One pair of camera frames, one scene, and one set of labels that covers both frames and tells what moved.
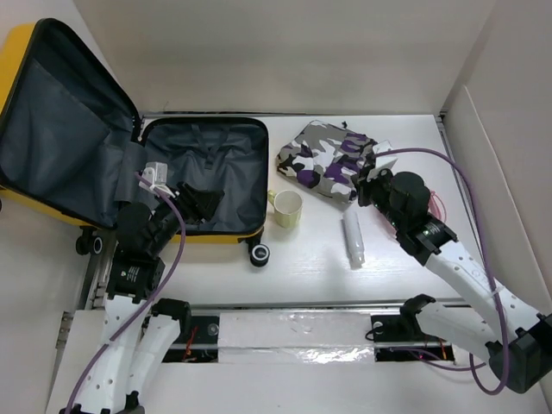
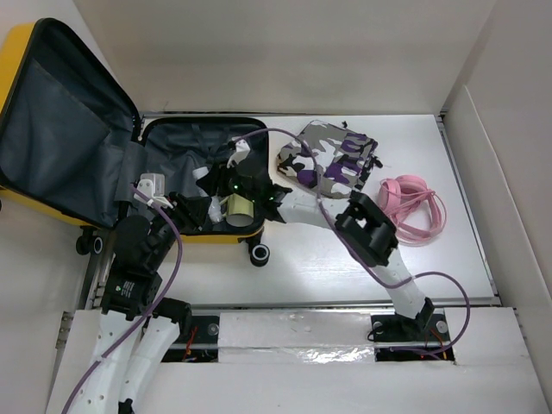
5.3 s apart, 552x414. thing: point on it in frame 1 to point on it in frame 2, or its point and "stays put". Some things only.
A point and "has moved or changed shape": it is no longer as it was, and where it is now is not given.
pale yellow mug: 288,205 has moved or changed shape
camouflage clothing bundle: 328,159 stays put
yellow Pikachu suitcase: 72,147 stays put
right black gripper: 364,186 to 223,191
